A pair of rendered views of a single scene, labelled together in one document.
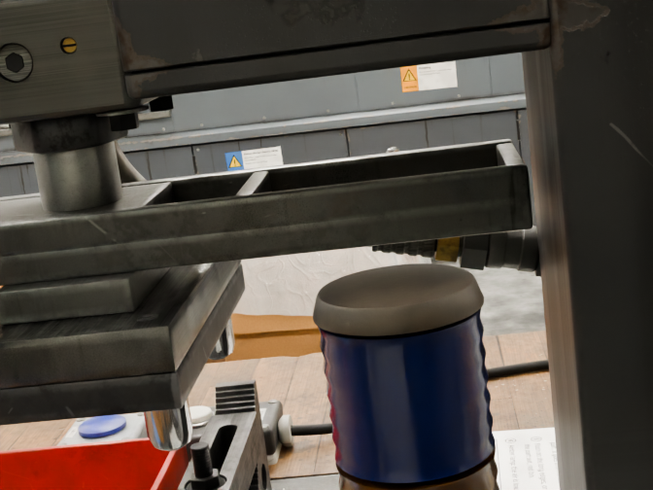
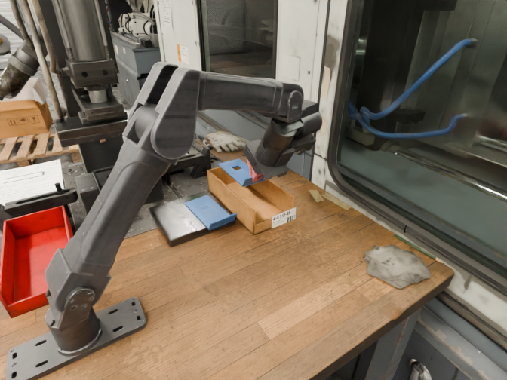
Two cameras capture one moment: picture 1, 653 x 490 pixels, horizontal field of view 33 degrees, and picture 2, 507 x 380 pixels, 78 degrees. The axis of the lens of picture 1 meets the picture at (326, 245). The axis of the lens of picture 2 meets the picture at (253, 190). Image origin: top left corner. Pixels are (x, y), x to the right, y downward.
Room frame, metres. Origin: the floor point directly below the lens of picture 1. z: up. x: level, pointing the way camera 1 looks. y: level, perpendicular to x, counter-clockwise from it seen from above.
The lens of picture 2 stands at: (0.69, 0.92, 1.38)
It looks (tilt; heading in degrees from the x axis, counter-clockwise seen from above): 31 degrees down; 232
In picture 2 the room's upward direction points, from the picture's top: straight up
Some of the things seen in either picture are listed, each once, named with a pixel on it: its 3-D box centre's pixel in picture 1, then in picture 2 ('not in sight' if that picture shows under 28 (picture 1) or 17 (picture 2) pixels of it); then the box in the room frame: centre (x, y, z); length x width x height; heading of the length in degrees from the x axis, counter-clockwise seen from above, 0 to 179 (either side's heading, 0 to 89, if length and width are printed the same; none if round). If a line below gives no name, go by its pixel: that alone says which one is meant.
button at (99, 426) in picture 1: (103, 432); not in sight; (0.88, 0.21, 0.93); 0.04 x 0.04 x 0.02
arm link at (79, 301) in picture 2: not in sight; (68, 292); (0.70, 0.49, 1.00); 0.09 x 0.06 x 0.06; 92
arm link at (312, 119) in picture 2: not in sight; (293, 111); (0.22, 0.47, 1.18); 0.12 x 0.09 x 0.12; 2
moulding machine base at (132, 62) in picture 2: not in sight; (136, 59); (-1.48, -5.37, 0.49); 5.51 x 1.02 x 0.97; 81
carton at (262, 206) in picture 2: not in sight; (248, 194); (0.24, 0.34, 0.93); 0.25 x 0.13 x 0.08; 84
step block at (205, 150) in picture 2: not in sight; (199, 162); (0.26, 0.10, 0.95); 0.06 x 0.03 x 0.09; 174
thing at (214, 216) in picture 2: not in sight; (209, 208); (0.37, 0.33, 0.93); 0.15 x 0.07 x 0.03; 87
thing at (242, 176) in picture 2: not in sight; (242, 168); (0.24, 0.31, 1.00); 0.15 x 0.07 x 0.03; 84
